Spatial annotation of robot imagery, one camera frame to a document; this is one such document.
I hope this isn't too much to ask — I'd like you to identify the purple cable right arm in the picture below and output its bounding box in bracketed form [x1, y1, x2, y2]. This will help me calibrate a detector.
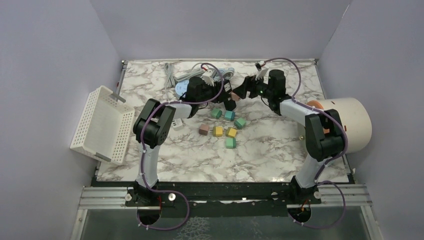
[261, 57, 349, 229]

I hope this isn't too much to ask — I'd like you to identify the grey cable bundle middle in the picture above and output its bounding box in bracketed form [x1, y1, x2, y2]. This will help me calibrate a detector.
[173, 62, 208, 84]

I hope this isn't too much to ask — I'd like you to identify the aluminium rail base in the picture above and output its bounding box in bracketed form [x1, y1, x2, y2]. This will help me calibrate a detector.
[77, 184, 374, 211]

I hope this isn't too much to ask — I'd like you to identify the teal adapter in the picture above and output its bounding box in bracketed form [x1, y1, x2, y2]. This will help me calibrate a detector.
[223, 110, 236, 121]

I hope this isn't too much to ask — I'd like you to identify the green plug adapter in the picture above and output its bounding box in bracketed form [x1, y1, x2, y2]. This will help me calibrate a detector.
[210, 108, 223, 119]
[234, 117, 247, 129]

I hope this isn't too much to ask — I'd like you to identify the yellow plug adapter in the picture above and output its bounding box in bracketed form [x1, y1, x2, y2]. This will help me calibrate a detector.
[212, 126, 224, 137]

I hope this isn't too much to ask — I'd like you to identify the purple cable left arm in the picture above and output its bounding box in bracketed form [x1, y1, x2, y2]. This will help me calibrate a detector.
[136, 62, 191, 231]

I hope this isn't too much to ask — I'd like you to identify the white perforated plastic basket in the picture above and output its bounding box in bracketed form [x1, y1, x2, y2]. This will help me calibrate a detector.
[70, 85, 135, 166]

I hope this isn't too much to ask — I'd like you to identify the round blue power socket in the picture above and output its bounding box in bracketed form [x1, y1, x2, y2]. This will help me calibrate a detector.
[174, 80, 189, 97]

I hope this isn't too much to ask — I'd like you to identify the pink plug adapter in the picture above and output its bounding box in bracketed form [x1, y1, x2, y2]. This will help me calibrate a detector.
[198, 123, 210, 136]

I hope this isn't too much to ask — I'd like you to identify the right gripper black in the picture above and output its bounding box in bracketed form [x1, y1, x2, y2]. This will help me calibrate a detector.
[232, 72, 273, 100]

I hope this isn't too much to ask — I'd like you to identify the cream cylinder with orange lid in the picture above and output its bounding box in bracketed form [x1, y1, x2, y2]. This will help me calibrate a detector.
[306, 97, 372, 154]

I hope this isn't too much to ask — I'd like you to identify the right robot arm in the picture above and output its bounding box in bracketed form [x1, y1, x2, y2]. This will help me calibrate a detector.
[233, 69, 347, 204]

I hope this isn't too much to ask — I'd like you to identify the grey cable bundle left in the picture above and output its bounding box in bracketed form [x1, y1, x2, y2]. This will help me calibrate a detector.
[163, 62, 178, 97]

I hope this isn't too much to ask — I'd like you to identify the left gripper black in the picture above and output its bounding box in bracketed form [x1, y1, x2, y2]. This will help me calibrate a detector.
[195, 78, 229, 104]

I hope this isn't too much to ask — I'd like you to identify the white power strip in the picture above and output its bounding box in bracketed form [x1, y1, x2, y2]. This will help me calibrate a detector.
[171, 118, 184, 131]

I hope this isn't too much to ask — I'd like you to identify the grey cable bundle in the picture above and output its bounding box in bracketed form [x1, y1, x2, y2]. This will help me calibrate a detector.
[163, 62, 178, 97]
[173, 62, 208, 84]

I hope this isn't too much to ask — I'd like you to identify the black power strip front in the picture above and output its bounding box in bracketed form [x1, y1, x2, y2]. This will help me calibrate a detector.
[219, 79, 237, 111]

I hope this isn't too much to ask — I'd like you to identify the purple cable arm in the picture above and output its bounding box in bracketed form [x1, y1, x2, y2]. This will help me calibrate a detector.
[261, 57, 349, 229]
[136, 62, 191, 231]

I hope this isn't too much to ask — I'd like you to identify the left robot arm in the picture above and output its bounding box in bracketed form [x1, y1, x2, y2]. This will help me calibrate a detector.
[133, 76, 236, 206]

